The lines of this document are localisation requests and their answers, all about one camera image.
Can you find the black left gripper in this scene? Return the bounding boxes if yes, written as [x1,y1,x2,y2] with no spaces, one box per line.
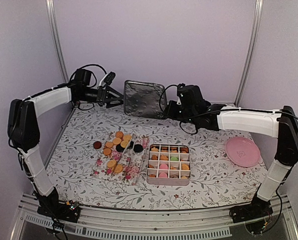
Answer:
[78,84,124,108]

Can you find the black sandwich cookie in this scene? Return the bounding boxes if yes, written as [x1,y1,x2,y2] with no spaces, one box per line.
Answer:
[133,144,143,153]

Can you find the pink divided cookie tin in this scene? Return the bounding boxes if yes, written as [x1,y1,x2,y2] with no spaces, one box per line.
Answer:
[146,144,191,187]

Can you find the front aluminium rail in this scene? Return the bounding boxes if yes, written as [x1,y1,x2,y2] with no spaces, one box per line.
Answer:
[10,194,298,240]

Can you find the aluminium frame post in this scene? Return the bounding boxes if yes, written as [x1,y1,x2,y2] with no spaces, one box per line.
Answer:
[234,0,264,106]
[45,0,70,83]

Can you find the silver white tongs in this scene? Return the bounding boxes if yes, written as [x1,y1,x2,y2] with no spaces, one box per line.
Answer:
[112,134,139,186]

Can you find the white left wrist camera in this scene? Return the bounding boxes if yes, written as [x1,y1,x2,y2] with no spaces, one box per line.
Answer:
[99,71,116,87]

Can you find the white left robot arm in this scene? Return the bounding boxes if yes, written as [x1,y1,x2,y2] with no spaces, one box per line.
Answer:
[7,67,123,217]

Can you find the right aluminium frame post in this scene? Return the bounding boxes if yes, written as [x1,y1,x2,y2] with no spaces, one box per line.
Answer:
[234,0,264,106]

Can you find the pink sandwich cookie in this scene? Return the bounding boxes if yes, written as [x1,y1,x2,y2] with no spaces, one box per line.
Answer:
[159,172,168,178]
[159,163,169,170]

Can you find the floral rectangular tray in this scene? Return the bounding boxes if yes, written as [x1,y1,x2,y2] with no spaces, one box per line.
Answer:
[91,130,149,186]

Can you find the silver tin lid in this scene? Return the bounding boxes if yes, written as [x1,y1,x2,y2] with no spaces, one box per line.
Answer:
[123,80,167,119]

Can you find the left aluminium frame post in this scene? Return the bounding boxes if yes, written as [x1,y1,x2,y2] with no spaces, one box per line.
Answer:
[45,0,70,83]

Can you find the pink plate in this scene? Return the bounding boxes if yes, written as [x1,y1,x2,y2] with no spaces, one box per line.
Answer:
[225,137,261,168]

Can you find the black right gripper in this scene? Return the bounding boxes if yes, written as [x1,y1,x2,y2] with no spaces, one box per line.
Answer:
[164,100,196,125]

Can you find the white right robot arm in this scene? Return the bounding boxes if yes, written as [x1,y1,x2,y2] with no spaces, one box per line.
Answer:
[158,83,298,218]

